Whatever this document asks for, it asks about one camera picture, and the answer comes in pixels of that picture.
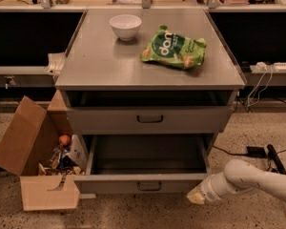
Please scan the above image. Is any grey drawer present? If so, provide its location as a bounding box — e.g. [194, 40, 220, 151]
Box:
[74, 134, 210, 195]
[67, 106, 232, 135]

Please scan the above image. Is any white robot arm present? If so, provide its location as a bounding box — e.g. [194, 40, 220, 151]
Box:
[187, 159, 286, 204]

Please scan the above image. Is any grey metal drawer cabinet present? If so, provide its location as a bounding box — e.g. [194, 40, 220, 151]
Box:
[54, 7, 248, 151]

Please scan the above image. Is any grey top drawer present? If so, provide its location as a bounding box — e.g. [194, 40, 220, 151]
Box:
[67, 106, 232, 135]

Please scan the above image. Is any black power adapter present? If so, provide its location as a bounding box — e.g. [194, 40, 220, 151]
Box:
[247, 146, 267, 158]

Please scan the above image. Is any black floor pole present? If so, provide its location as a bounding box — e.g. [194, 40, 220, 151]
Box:
[267, 144, 286, 175]

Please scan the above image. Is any orange fruit in box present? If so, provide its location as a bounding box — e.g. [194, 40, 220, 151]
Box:
[58, 135, 71, 146]

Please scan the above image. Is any green snack chip bag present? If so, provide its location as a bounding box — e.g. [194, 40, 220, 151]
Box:
[140, 25, 207, 70]

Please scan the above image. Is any white power strip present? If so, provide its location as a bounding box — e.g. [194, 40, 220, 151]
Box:
[274, 62, 286, 72]

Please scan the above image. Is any brown cardboard box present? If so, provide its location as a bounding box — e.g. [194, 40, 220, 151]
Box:
[0, 92, 88, 211]

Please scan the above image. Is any white ceramic bowl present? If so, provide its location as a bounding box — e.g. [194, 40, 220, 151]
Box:
[110, 14, 142, 41]

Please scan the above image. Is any white paper cloth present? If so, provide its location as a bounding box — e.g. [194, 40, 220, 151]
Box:
[44, 52, 66, 75]

